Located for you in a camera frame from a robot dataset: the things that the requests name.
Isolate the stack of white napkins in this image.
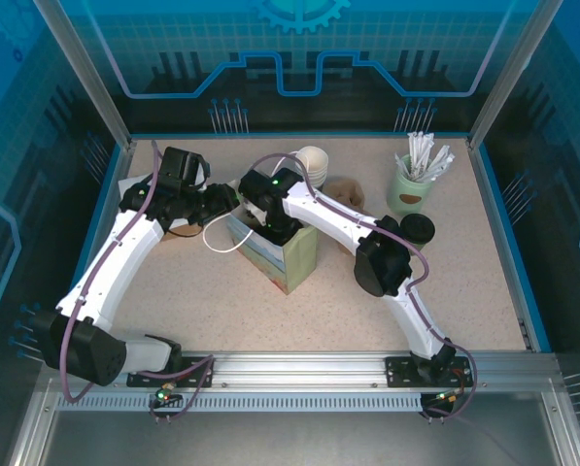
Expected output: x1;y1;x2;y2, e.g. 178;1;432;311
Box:
118;175;193;230

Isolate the printed paper gift bag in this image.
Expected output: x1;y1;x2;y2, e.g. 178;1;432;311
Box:
202;208;320;296

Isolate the black plastic cup lid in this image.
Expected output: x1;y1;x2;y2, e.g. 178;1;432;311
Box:
399;213;437;243

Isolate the stack of green paper cups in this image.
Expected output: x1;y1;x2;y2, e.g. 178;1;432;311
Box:
296;145;330;188

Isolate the green jar straw holder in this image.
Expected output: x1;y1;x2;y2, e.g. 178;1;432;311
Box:
386;153;439;216

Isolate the small circuit board with LED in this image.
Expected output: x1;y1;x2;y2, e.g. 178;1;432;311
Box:
427;387;465;407
153;385;184;407

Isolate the aluminium frame post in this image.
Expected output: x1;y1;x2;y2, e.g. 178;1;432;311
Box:
31;0;138;151
466;0;565;151

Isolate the aluminium mounting rail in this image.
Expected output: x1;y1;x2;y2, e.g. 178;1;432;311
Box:
41;351;558;389

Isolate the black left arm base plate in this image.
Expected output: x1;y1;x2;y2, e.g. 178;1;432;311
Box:
126;356;217;388

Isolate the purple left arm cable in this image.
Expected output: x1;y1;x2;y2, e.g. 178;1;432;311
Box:
60;139;218;423

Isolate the slotted grey cable duct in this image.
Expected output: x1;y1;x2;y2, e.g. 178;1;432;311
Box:
55;392;425;414

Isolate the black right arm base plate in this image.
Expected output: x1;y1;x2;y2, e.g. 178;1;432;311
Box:
385;356;480;388

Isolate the aluminium base frame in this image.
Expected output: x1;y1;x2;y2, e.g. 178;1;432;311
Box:
7;378;580;466

